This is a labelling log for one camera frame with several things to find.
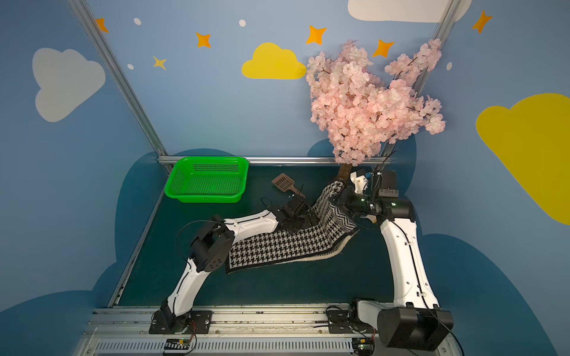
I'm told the black white knitted scarf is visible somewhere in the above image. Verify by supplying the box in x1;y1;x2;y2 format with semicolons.
226;180;359;274

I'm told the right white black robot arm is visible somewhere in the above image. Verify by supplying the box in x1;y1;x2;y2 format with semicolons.
338;170;454;353

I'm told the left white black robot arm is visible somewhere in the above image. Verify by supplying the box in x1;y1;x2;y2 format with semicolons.
149;196;319;335

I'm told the green plastic basket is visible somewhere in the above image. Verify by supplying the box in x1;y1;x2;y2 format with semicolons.
164;157;249;203

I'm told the blue white work glove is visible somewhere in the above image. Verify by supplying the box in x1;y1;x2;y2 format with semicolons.
362;214;377;224

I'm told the brown plastic litter scoop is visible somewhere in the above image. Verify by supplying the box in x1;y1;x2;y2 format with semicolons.
272;174;305;198

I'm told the pink artificial cherry blossom tree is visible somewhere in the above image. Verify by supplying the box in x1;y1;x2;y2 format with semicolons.
306;39;446;182

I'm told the right electronics board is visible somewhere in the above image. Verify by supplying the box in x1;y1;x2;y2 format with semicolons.
351;338;375;356

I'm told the electronics board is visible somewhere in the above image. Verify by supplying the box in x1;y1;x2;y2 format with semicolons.
351;338;375;356
162;338;191;355

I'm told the left electronics board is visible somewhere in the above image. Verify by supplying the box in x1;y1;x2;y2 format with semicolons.
162;338;191;355

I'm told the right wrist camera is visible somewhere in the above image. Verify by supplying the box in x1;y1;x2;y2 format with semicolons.
350;169;371;194

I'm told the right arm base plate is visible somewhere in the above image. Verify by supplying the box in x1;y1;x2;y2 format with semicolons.
325;306;375;335

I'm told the aluminium frame back bar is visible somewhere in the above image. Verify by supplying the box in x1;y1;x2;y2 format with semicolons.
158;156;392;166

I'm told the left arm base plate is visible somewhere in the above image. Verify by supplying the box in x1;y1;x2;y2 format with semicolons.
148;310;213;335

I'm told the right aluminium frame post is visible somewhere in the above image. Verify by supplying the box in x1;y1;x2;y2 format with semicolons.
373;0;463;175

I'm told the aluminium frame post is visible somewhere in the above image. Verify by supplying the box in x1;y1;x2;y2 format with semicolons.
373;0;463;175
68;0;168;156

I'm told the aluminium front rail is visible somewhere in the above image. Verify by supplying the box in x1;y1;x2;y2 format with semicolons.
70;304;462;356

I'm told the left aluminium frame post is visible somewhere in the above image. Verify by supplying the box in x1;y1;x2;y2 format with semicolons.
68;0;168;156

